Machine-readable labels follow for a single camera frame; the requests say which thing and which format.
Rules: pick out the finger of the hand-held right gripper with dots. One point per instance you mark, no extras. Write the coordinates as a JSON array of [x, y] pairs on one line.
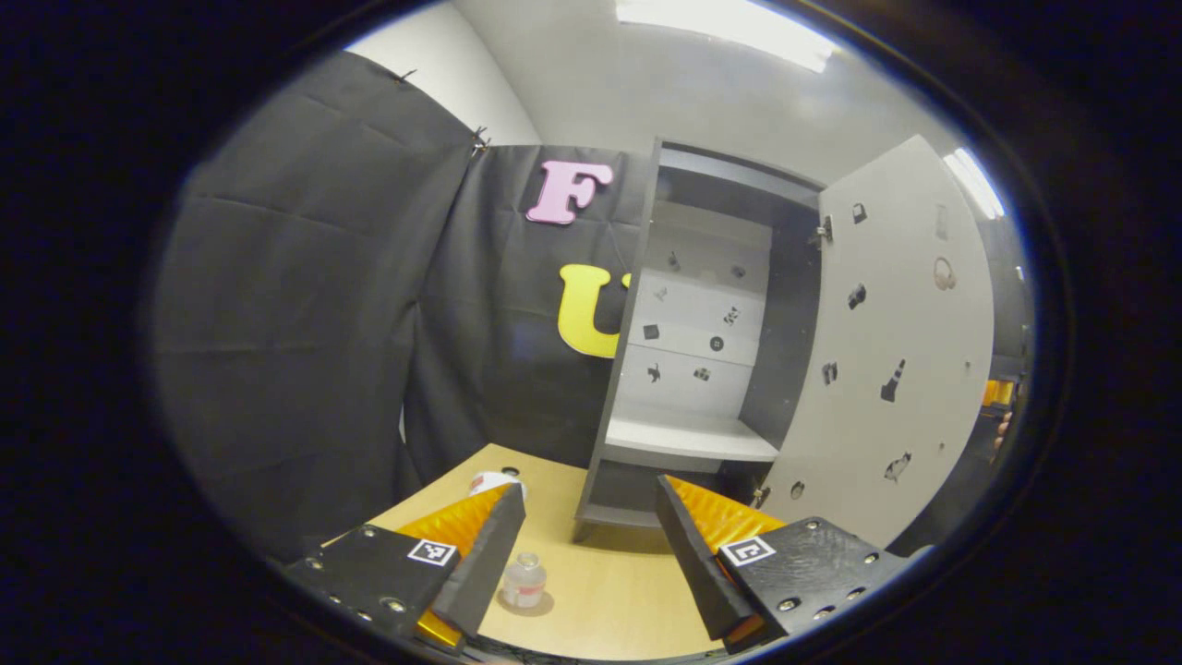
[[997, 392]]

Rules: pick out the dark grey cabinet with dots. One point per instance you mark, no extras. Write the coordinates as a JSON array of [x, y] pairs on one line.
[[688, 434]]

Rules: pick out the metal cabinet hinge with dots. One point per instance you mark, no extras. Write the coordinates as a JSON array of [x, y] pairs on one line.
[[824, 229], [761, 497]]

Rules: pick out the round brown coaster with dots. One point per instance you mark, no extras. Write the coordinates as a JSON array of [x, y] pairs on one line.
[[524, 612]]

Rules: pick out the small clear bottle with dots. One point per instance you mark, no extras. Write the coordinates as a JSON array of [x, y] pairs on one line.
[[524, 584]]

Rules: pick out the black backdrop cloth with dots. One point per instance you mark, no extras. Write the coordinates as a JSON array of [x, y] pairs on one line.
[[295, 323]]

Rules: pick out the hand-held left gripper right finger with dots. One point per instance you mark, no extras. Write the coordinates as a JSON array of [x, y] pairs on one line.
[[702, 573]]

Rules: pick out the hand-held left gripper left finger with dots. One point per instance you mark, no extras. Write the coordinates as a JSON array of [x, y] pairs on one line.
[[480, 573]]

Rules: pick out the long ceiling light panel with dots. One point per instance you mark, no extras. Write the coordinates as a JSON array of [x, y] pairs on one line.
[[729, 23]]

